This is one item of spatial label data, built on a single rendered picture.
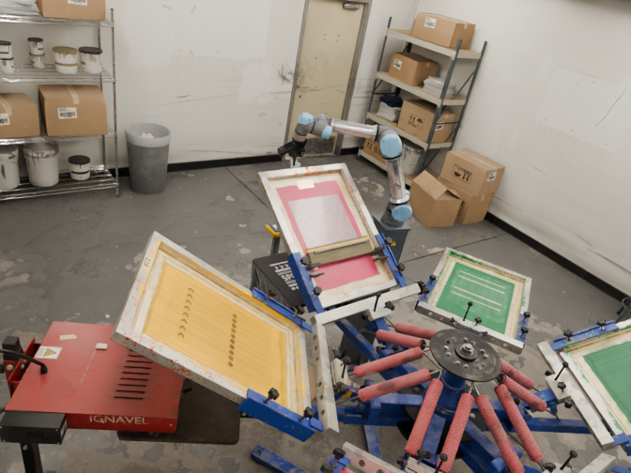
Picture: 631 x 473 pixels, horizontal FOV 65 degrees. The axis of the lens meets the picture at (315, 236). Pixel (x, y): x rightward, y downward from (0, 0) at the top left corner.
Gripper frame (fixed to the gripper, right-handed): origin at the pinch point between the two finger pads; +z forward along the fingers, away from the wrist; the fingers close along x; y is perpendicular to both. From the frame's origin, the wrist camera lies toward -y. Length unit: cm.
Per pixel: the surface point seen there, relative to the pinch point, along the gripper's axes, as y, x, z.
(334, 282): -10, -79, 9
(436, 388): -20, -153, -21
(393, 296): 15, -98, 5
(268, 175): -24.3, -18.1, -11.2
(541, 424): 42, -183, 3
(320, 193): 5.8, -29.9, -4.4
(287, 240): -29, -55, -1
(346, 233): 11, -55, 2
